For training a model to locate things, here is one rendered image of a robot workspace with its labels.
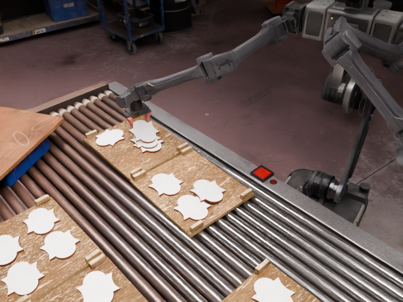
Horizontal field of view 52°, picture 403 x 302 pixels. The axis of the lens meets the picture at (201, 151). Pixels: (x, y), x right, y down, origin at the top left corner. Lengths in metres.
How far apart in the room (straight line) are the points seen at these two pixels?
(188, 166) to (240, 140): 1.79
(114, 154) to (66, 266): 0.64
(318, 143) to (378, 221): 0.93
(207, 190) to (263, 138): 2.00
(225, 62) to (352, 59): 0.48
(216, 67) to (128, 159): 0.62
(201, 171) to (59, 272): 0.72
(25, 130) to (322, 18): 1.45
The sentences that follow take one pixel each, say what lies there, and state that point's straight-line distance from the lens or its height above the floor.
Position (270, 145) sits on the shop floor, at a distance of 3.59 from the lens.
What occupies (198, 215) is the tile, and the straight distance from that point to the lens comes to 1.63.
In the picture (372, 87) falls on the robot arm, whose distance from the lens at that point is 1.47.
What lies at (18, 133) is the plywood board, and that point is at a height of 1.04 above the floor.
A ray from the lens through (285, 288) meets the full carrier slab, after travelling 1.45.
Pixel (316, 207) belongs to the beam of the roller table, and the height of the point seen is 0.91.
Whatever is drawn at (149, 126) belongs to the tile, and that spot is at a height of 0.99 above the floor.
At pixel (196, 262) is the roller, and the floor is 0.92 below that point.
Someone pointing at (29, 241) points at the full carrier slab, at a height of 0.94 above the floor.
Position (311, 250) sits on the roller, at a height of 0.91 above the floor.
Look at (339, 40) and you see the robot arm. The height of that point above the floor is 1.60.
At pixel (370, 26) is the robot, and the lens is 1.94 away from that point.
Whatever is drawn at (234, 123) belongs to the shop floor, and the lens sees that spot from 3.85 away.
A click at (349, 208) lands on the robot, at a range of 2.80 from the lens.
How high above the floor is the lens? 2.13
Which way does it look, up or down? 38 degrees down
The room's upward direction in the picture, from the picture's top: 1 degrees counter-clockwise
